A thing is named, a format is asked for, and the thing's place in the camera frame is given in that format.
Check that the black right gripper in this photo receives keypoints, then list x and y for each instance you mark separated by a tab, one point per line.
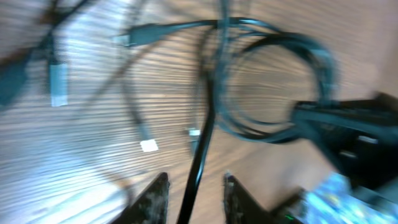
358	137

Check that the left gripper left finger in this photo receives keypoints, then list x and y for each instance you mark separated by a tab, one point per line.
150	207

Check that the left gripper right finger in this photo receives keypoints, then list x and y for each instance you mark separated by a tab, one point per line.
239	205

